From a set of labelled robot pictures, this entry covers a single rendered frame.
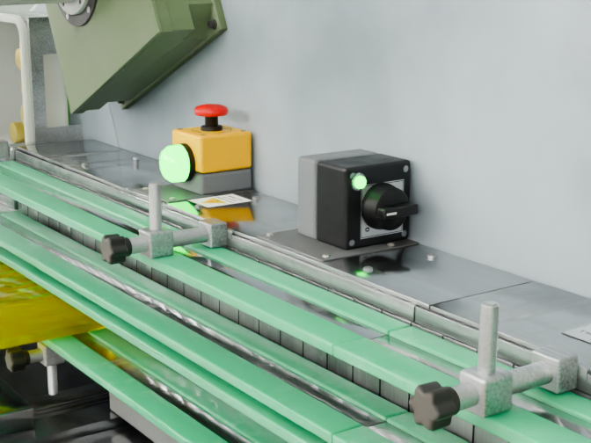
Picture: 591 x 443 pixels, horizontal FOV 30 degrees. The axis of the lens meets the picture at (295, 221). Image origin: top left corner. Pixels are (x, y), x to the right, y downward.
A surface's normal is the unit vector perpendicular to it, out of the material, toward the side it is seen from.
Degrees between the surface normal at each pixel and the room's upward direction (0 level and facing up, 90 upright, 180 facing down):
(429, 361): 90
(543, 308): 90
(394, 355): 90
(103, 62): 2
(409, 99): 0
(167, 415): 90
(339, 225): 0
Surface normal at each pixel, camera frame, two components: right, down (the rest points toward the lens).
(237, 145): 0.57, 0.19
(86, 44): -0.83, 0.15
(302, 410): 0.00, -0.97
